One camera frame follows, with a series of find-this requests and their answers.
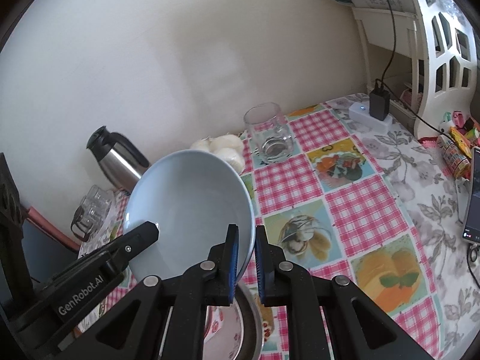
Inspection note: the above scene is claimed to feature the small light blue bowl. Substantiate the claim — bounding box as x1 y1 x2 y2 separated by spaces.
123 150 255 281

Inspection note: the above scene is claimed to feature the upturned drinking glass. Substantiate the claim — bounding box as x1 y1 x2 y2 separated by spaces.
85 184 114 218

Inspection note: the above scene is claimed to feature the strawberry pattern ceramic bowl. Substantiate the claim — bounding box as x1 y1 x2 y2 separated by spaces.
202 300 244 360

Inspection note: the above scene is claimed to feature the stainless steel thermos jug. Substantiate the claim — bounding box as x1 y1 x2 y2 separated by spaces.
86 126 151 194

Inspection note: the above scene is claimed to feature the checked fruit pattern tablecloth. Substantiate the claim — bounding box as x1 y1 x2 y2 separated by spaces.
194 94 479 359

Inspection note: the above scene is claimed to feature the bag of white buns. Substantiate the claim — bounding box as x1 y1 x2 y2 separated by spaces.
190 134 246 175

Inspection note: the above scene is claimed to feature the clear glass mug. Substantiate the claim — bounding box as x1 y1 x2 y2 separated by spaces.
243 102 294 164

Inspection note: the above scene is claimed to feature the colourful snack package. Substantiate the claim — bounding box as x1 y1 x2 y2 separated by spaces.
437 111 479 180

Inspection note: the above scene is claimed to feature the white power strip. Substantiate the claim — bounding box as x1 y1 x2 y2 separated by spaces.
348 102 393 135

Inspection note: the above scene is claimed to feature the black charger plug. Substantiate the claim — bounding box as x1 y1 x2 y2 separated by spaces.
368 80 391 120

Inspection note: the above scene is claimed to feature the white lattice shelf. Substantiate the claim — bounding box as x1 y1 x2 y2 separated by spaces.
351 0 479 139

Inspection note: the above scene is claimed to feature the glass teapot black handle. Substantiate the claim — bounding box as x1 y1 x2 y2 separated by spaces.
70 202 103 242

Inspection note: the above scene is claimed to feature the black charger cable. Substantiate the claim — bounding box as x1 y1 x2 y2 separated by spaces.
350 0 451 136

